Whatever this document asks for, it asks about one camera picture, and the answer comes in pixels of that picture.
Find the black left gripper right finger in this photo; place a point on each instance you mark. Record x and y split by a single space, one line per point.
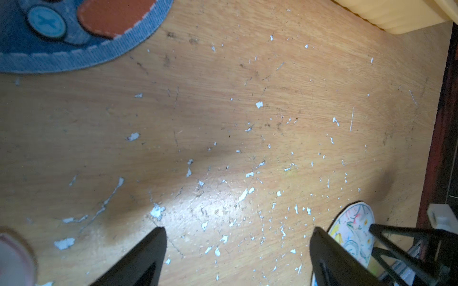
334 266

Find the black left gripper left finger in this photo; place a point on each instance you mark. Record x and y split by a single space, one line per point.
141 266

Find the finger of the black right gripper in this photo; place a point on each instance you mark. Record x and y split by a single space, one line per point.
431 261

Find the yellow plastic storage tray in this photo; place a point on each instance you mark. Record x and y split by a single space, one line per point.
403 16

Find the white colourful pattern coaster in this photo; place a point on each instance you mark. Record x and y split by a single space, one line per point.
351 231

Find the pink flower coaster front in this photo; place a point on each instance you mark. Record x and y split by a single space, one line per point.
18 267

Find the blue red car coaster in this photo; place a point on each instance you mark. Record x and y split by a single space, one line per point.
61 36

